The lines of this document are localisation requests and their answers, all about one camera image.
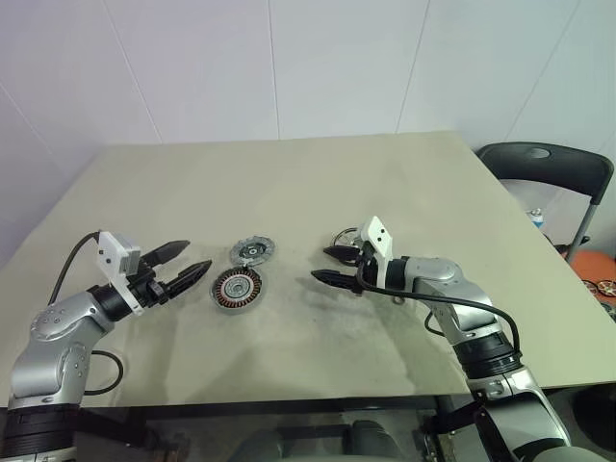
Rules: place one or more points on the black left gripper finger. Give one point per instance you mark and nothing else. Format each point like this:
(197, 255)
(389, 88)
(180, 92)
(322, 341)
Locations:
(166, 252)
(187, 278)

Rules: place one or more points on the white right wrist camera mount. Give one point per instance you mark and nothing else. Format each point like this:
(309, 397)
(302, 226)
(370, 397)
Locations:
(377, 233)

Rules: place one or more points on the black folding chair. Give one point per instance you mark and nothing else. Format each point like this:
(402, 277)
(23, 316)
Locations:
(553, 168)

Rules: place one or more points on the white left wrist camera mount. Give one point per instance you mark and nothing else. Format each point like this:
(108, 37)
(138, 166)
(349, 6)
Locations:
(110, 252)

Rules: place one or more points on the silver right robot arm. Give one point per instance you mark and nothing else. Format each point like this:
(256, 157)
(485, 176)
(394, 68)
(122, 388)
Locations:
(447, 279)

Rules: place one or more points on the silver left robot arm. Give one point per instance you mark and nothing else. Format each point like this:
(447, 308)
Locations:
(58, 332)

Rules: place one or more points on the orange tray of motor parts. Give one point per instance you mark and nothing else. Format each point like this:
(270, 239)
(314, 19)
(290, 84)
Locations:
(592, 262)

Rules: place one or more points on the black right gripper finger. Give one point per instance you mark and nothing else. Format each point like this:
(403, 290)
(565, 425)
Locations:
(342, 253)
(337, 280)

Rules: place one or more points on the small blue label bottle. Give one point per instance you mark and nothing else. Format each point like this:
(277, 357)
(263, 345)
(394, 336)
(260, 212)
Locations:
(537, 217)

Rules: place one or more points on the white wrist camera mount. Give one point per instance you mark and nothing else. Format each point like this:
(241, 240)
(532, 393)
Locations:
(110, 252)
(377, 233)

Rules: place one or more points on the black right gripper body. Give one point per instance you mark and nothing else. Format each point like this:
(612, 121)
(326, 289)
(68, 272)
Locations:
(367, 269)

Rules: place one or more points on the silver spoked end plate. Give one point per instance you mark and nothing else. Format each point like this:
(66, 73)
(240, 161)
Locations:
(344, 239)

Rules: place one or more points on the silver motor housing copper coils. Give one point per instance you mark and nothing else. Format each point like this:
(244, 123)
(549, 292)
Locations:
(236, 290)

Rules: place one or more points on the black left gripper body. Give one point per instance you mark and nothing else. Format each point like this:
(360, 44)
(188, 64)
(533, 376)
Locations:
(144, 289)

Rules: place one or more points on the grey motor end cover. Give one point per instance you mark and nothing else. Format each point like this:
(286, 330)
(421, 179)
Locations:
(252, 251)

